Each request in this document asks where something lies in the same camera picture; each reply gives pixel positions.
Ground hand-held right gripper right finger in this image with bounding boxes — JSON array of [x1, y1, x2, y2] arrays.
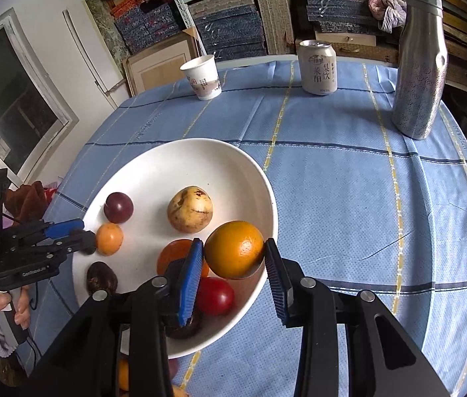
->
[[264, 237, 449, 397]]

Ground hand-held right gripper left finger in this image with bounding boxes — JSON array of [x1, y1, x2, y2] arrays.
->
[[30, 238, 206, 397]]

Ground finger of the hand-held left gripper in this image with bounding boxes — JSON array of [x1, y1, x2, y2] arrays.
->
[[9, 233, 97, 266], [9, 219, 86, 245]]

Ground small yellow-orange citrus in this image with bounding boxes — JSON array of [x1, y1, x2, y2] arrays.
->
[[204, 220, 265, 280], [117, 358, 130, 391], [95, 222, 125, 256]]

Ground red cherry tomato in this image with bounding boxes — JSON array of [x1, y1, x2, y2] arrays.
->
[[195, 278, 235, 316]]

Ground orange tangerine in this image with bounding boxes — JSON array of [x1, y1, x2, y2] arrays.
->
[[157, 239, 210, 279]]

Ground dark red plum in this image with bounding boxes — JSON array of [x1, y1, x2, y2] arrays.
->
[[104, 191, 134, 223]]

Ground white round plate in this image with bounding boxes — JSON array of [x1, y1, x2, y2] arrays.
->
[[73, 138, 279, 360]]

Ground brown fuzzy cloth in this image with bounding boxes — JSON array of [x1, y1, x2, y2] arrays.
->
[[4, 181, 58, 226]]

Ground blue checked tablecloth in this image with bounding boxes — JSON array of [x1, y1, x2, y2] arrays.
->
[[30, 60, 467, 397]]

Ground white framed window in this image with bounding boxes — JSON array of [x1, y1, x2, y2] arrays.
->
[[0, 8, 80, 183]]

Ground white leaning board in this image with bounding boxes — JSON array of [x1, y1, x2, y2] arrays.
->
[[63, 0, 130, 108]]

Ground light wooden framed panel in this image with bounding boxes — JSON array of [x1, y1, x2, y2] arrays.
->
[[122, 29, 201, 96]]

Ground white paper cup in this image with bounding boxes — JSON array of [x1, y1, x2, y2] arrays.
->
[[180, 55, 222, 101]]

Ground green marbled panel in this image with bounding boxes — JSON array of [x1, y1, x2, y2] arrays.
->
[[85, 0, 130, 56]]

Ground stack of blue floral boxes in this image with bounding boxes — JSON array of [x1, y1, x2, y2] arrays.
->
[[111, 0, 182, 52]]

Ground white drink can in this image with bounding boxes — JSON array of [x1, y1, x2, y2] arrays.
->
[[297, 40, 338, 96]]

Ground metal storage shelf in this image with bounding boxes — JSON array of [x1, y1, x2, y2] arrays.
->
[[159, 0, 467, 56]]

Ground silver patterned bottle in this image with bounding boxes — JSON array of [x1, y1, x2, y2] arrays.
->
[[391, 0, 448, 140]]

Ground stack of dark blue boxes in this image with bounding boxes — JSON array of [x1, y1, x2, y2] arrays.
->
[[188, 0, 267, 63]]

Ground tan woven upright boxes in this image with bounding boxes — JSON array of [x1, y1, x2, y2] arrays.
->
[[254, 0, 294, 55]]

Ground stack of dark grey boxes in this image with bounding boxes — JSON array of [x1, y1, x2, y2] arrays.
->
[[305, 0, 383, 29]]

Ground pink cloth bundle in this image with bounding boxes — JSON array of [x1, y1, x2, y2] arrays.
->
[[363, 0, 408, 34]]

